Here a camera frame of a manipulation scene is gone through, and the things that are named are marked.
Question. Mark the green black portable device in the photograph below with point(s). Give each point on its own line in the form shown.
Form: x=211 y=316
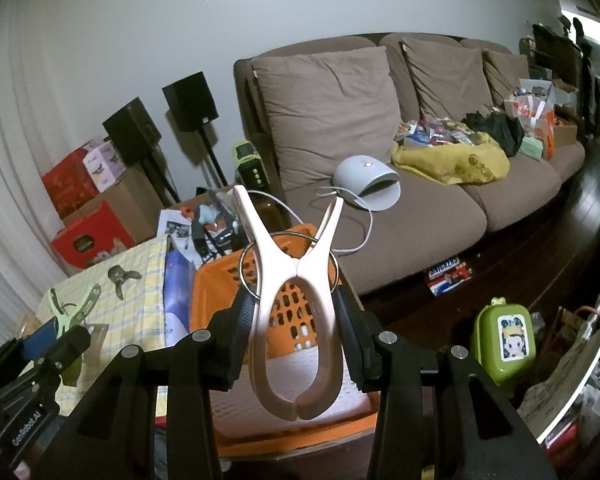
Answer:
x=247 y=165

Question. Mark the cardboard box with clutter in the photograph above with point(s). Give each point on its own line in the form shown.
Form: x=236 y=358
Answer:
x=215 y=230

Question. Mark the red box with oval label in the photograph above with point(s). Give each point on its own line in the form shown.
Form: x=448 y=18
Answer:
x=100 y=230

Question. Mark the dark garment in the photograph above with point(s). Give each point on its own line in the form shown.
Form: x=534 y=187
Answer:
x=500 y=130

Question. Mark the white curtain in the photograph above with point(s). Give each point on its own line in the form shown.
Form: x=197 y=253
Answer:
x=10 y=210

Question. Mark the white pink small box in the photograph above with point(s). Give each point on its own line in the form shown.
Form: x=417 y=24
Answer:
x=102 y=167

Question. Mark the red patterned box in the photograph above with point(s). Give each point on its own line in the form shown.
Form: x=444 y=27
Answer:
x=67 y=185

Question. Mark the white printed leaflet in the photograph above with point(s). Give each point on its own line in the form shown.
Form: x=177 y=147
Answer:
x=175 y=225

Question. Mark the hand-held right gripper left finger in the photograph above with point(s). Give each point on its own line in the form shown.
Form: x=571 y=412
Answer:
x=242 y=330

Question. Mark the pale green large clip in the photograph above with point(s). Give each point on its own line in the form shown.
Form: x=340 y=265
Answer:
x=80 y=305

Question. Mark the orange plastic basket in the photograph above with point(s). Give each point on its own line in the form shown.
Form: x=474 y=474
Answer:
x=207 y=290

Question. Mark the brown sofa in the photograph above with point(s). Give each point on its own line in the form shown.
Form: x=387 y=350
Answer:
x=430 y=240

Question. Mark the white orange paper bag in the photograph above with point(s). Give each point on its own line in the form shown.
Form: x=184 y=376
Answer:
x=535 y=110

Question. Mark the yellow bag on sofa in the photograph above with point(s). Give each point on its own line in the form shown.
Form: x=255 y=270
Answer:
x=455 y=165

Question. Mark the gold foil packet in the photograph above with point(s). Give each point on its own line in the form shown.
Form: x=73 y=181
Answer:
x=100 y=340

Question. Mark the large photo print board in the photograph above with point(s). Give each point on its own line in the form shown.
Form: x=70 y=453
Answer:
x=580 y=360

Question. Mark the dark wooden cabinet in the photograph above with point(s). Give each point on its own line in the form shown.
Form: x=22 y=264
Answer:
x=560 y=55

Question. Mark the large brown back cushion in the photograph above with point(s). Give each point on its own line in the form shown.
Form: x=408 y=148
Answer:
x=325 y=115

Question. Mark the green case with cartoon sticker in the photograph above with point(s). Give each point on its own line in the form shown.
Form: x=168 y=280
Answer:
x=485 y=360

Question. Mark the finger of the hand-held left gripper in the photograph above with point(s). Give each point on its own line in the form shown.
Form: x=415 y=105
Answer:
x=37 y=341
x=70 y=347

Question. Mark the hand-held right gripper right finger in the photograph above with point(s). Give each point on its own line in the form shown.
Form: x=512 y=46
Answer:
x=352 y=340

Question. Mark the small brown back cushion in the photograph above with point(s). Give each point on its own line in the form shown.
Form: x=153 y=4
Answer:
x=507 y=75

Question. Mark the pink large clip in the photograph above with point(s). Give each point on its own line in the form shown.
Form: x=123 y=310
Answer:
x=280 y=265

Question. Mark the brown cardboard box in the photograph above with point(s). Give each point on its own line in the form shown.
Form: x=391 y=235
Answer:
x=135 y=195

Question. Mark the black speaker on stand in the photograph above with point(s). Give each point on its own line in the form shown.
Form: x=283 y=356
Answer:
x=190 y=97
x=130 y=127

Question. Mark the medium brown back cushion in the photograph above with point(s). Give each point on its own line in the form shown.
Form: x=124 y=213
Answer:
x=445 y=75

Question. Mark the white dome lamp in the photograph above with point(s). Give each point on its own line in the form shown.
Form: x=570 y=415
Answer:
x=365 y=180

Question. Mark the yellow plaid cloth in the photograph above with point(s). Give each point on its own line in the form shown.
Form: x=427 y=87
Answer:
x=130 y=320

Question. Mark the blue red snack box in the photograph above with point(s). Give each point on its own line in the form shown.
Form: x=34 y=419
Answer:
x=450 y=280

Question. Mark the light green box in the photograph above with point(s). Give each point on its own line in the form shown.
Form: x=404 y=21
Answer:
x=534 y=149

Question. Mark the purple printed blanket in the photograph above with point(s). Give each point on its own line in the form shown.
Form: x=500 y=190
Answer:
x=180 y=300

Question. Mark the pile of snack packets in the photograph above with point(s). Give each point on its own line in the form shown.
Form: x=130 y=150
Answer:
x=430 y=132

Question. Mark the white foam net sheet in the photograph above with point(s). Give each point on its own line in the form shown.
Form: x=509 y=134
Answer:
x=235 y=410

